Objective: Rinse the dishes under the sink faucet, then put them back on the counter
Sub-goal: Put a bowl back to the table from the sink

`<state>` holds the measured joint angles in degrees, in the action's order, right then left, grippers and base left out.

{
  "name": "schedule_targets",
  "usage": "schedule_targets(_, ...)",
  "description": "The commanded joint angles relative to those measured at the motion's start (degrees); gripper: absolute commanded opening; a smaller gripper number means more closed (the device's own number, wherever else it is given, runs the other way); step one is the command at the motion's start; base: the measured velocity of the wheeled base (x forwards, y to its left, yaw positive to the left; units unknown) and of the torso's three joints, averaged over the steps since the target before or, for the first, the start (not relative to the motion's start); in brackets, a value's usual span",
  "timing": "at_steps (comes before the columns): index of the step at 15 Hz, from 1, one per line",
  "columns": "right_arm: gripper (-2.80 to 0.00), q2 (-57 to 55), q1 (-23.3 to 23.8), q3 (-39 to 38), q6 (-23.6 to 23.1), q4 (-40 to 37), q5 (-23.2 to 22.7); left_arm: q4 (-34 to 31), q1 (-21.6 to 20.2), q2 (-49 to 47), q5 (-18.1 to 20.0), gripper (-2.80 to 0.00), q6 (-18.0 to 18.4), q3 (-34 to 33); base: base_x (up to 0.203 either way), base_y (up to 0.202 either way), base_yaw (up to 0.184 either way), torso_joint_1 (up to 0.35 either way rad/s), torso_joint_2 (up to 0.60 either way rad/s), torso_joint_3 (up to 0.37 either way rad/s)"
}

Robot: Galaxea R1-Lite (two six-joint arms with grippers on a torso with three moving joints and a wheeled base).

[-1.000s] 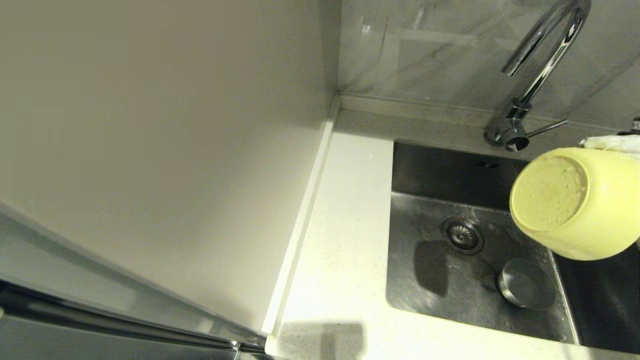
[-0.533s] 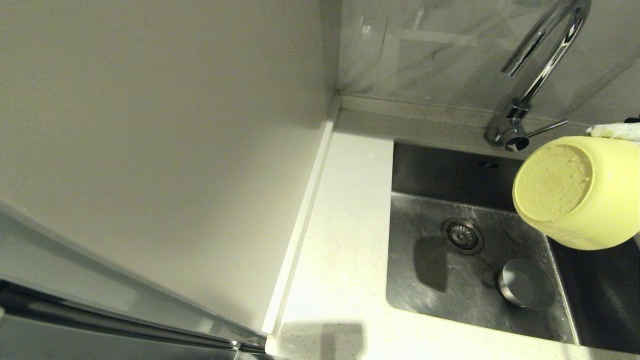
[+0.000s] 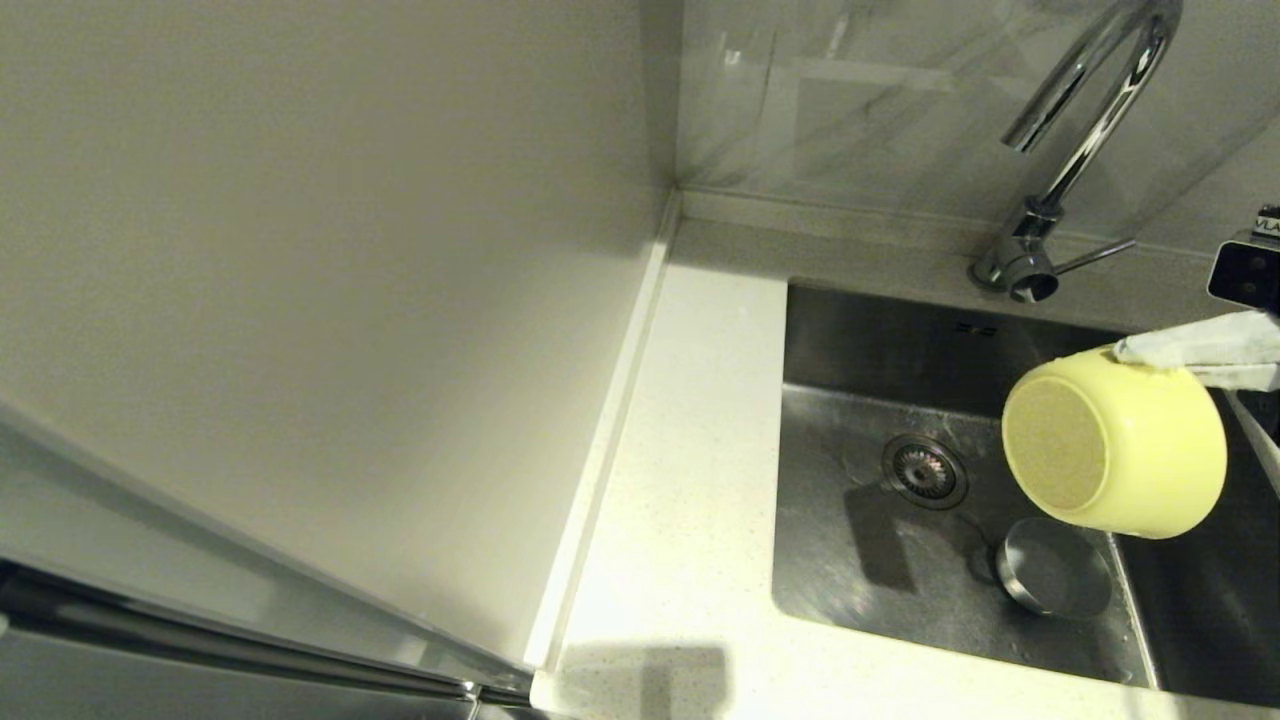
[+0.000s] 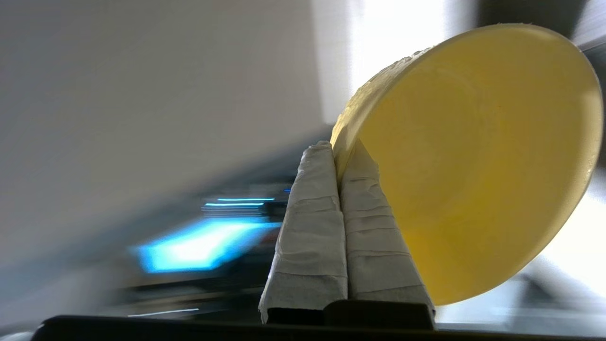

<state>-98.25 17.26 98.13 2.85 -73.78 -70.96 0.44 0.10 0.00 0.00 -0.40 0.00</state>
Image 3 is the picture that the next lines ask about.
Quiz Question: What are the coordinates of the stainless steel sink basin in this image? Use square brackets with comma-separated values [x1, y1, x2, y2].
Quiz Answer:
[770, 280, 1280, 706]

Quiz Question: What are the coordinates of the stainless steel appliance door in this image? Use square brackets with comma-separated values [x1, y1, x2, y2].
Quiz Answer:
[0, 560, 536, 720]

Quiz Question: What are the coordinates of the yellow bowl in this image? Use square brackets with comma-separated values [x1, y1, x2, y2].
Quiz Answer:
[1001, 345, 1229, 541]

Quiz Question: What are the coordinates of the chrome gooseneck faucet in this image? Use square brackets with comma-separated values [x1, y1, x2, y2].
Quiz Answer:
[968, 0, 1184, 304]

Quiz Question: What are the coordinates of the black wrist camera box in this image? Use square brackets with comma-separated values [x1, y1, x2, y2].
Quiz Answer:
[1207, 205, 1280, 311]

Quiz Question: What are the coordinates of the long metal appliance handle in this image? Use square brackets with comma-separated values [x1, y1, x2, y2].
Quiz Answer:
[0, 565, 531, 706]

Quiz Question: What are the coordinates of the round metal sink drain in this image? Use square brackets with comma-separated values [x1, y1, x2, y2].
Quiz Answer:
[882, 434, 969, 511]

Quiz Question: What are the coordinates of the tall white cabinet side panel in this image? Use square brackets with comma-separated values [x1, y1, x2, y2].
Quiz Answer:
[0, 0, 683, 673]

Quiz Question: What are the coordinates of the grey blue bowl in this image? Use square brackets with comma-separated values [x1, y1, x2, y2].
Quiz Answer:
[995, 517, 1113, 618]

